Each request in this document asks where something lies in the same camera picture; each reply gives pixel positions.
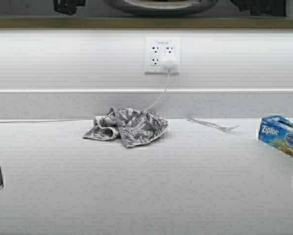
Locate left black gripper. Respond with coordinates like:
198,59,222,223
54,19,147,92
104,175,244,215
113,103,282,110
53,0,85,15

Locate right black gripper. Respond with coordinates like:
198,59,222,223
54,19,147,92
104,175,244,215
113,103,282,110
231,0,287,16

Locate large stainless steel pan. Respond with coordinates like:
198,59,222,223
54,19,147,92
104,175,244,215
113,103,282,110
105,0,218,16

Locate white power adapter plug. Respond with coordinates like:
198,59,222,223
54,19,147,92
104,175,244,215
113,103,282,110
162,53,177,72

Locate blue green Ziploc box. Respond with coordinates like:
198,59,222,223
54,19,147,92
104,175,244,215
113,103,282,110
258,115,293,157

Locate grey patterned dish towel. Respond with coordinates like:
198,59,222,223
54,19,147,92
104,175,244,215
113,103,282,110
83,108,169,148

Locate white wall outlet plate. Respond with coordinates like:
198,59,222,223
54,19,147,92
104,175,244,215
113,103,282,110
144,37,181,74

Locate white power cable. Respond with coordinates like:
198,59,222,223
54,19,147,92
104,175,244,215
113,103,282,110
0,70,171,123

